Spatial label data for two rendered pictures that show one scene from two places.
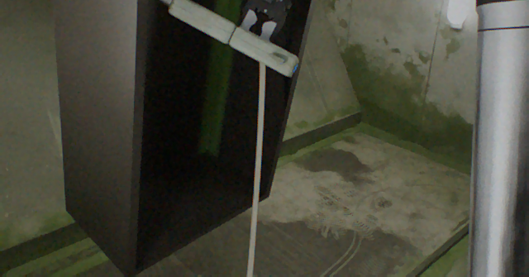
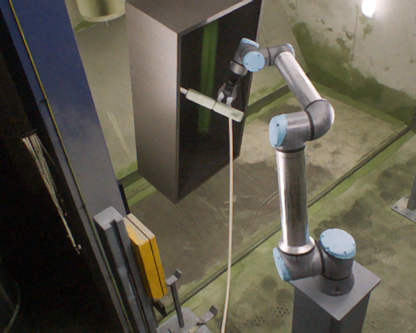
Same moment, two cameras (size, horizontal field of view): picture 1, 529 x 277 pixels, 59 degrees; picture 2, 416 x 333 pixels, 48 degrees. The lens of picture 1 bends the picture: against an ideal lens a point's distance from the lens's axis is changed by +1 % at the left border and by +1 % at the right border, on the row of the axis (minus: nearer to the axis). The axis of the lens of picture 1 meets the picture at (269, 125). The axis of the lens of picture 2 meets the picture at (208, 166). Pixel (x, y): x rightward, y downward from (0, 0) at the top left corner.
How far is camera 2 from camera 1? 1.45 m
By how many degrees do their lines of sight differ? 17
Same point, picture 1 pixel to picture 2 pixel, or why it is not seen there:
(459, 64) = (372, 42)
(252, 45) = (223, 110)
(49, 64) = (101, 80)
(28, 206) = not seen: hidden behind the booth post
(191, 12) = (195, 98)
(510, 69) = (279, 164)
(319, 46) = (274, 26)
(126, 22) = (171, 110)
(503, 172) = (281, 185)
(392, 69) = (328, 42)
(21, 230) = not seen: hidden behind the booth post
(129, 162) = (173, 158)
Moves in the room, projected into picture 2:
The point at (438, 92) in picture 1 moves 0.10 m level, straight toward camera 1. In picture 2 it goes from (360, 61) to (357, 66)
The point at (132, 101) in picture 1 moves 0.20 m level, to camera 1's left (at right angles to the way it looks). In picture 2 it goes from (175, 137) to (137, 138)
